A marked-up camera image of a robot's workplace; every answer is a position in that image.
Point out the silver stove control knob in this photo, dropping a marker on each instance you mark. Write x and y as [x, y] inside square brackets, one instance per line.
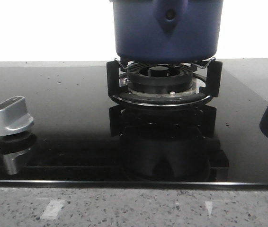
[14, 116]

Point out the black glass gas cooktop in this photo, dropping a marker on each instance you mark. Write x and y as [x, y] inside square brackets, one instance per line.
[81, 138]

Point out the black round gas burner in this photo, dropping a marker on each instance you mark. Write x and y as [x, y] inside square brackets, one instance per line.
[159, 84]

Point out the blue cooking pot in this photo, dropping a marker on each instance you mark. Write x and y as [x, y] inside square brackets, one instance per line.
[167, 31]

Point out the black pot support grate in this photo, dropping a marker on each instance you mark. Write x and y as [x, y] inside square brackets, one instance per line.
[207, 75]

